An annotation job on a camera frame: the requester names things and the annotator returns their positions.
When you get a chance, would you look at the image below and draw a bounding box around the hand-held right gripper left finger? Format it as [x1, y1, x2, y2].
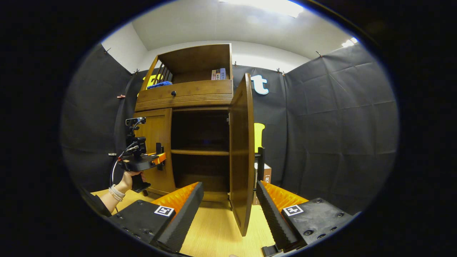
[107, 182, 205, 253]

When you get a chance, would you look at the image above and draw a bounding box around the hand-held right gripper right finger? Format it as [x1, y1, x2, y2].
[256, 180, 354, 252]

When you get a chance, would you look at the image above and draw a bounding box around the black door handle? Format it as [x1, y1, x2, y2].
[156, 143, 165, 170]
[255, 147, 265, 181]

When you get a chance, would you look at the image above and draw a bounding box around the wooden shoe cabinet door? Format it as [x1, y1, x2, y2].
[134, 108, 176, 196]
[229, 73, 255, 237]

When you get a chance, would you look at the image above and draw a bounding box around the wooden double-door shoe cabinet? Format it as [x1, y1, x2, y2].
[134, 44, 234, 202]

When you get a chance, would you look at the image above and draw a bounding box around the wooden inner cabinet shelf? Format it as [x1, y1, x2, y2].
[171, 149, 230, 156]

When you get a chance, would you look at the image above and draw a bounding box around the wooden cabinet drawer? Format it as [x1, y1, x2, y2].
[135, 80, 233, 112]

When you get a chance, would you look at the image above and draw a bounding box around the brown tall book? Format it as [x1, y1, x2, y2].
[253, 163, 272, 206]

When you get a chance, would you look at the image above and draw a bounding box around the large ceiling light panel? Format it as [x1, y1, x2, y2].
[220, 0, 304, 18]

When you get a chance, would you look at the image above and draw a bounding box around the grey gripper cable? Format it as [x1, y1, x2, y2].
[111, 141, 140, 186]

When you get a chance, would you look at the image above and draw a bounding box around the white beaded bracelet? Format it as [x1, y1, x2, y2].
[109, 184, 126, 202]

